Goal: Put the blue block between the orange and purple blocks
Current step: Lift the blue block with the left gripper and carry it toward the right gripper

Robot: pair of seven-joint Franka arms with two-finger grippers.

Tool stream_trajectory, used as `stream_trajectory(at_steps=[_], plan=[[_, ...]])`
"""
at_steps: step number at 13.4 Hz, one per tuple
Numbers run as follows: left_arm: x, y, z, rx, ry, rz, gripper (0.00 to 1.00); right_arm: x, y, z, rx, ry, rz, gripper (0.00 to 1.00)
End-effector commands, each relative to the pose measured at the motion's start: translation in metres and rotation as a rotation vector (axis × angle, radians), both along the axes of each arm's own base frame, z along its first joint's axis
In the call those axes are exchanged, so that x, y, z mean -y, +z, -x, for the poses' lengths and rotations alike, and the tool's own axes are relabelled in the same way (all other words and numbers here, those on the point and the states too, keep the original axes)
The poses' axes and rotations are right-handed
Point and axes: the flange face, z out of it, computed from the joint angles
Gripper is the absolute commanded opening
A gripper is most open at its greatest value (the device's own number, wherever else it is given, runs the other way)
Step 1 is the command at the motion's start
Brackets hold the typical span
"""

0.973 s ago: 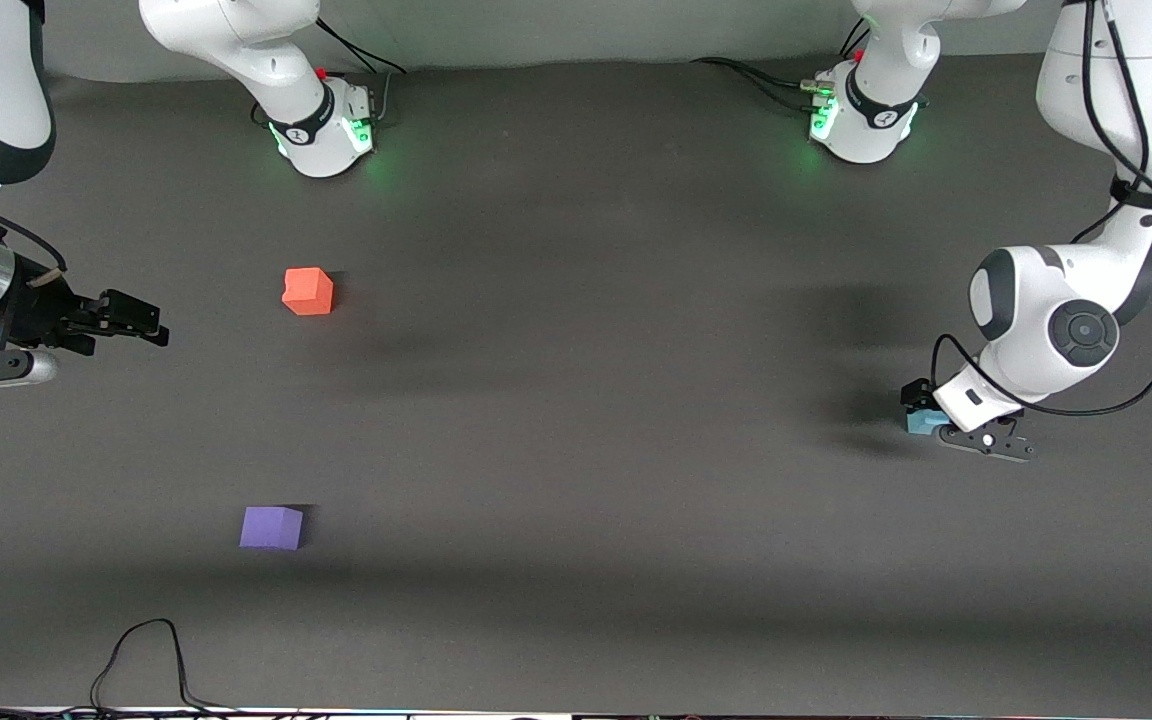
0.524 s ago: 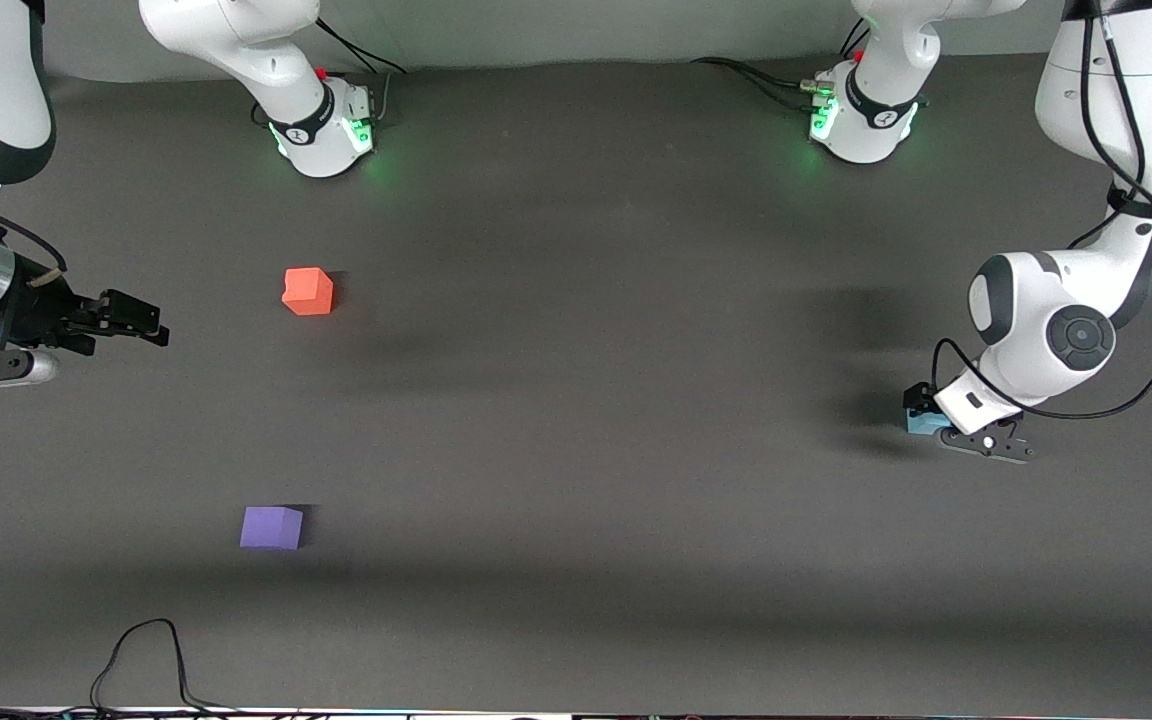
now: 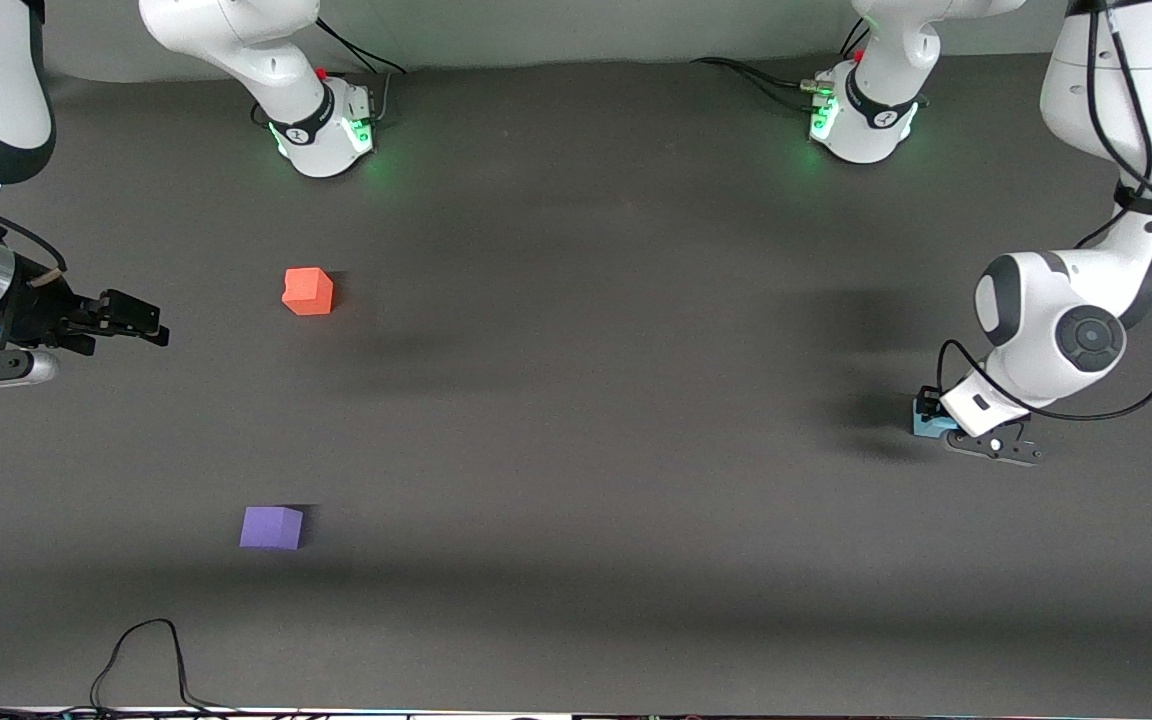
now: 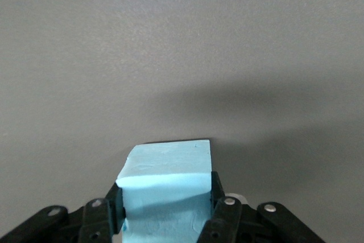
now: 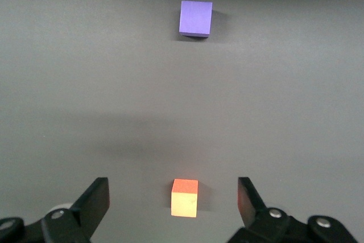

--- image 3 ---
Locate light blue foam block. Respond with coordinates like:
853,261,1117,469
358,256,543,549
912,398,959,439

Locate orange foam block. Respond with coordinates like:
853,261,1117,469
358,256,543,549
282,267,335,317

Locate purple foam block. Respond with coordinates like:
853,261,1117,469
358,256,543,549
239,505,304,551

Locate black cable along right arm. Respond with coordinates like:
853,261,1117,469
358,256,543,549
0,190,67,276

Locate black cable on table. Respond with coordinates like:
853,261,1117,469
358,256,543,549
0,618,267,719

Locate black right arm base cables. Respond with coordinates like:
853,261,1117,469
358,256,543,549
316,18,407,126

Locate black arm base cables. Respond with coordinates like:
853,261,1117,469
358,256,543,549
691,18,842,113
316,18,407,126

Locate black left arm base cables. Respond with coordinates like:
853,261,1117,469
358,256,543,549
691,18,842,113

